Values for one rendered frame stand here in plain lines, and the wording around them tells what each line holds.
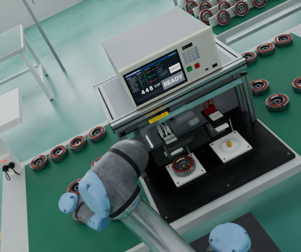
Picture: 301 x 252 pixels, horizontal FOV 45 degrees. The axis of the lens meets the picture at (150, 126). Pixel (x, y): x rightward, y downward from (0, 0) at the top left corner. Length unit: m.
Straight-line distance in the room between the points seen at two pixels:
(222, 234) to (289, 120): 0.90
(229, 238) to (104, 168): 0.43
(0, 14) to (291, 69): 6.44
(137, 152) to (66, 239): 0.90
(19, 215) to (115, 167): 1.20
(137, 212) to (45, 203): 1.11
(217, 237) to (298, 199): 1.42
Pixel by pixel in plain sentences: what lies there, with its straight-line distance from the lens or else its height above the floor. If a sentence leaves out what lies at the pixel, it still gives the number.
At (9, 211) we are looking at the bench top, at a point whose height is 0.75.
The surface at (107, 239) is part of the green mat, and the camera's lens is 1.69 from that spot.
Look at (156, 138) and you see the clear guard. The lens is 1.51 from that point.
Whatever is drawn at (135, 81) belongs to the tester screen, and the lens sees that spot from 1.57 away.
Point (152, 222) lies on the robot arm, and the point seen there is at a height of 1.23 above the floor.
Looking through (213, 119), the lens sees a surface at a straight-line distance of 1.73.
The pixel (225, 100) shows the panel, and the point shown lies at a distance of 1.96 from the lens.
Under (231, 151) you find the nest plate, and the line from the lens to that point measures 1.75.
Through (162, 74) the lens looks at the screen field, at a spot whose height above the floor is 1.22.
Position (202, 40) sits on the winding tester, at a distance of 1.61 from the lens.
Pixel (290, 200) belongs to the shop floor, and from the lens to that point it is 2.51.
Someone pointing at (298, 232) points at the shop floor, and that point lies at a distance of 2.38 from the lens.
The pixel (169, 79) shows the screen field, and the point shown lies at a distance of 1.62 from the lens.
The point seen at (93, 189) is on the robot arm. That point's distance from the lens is 0.94.
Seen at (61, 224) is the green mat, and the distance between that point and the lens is 1.88.
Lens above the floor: 2.00
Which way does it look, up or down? 36 degrees down
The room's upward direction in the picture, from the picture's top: 24 degrees counter-clockwise
